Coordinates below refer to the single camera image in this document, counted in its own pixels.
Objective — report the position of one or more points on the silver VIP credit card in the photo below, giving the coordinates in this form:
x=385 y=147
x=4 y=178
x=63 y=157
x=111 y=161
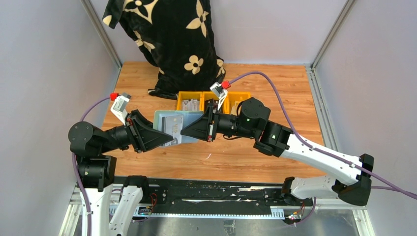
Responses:
x=172 y=125

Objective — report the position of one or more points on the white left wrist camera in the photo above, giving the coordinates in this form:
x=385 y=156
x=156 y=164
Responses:
x=118 y=107

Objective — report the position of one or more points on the green leather card holder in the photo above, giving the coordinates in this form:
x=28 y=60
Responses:
x=188 y=118

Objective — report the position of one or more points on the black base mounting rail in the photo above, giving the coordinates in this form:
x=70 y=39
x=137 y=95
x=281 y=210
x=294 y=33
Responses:
x=218 y=199

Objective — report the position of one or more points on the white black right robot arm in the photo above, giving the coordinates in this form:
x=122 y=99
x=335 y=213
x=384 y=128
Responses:
x=346 y=177

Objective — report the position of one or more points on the right yellow plastic bin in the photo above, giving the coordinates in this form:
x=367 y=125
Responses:
x=232 y=101

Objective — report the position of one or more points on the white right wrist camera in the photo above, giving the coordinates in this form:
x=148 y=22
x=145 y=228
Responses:
x=220 y=90

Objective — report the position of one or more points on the left yellow plastic bin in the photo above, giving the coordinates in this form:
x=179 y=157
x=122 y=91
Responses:
x=183 y=95

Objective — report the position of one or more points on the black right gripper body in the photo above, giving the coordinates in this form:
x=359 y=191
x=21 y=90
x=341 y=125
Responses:
x=214 y=128

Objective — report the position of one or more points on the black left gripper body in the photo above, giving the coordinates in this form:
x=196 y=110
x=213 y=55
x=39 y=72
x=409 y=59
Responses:
x=132 y=132

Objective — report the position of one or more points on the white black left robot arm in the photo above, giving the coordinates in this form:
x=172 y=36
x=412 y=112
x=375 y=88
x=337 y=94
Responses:
x=95 y=171

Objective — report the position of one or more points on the black floral blanket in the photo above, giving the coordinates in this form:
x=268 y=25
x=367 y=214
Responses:
x=176 y=36

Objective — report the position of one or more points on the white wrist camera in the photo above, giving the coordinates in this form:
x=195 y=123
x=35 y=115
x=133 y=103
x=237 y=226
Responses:
x=220 y=90
x=118 y=107

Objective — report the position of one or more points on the silver grey cards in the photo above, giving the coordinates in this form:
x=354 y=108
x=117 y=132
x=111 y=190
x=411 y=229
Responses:
x=190 y=105

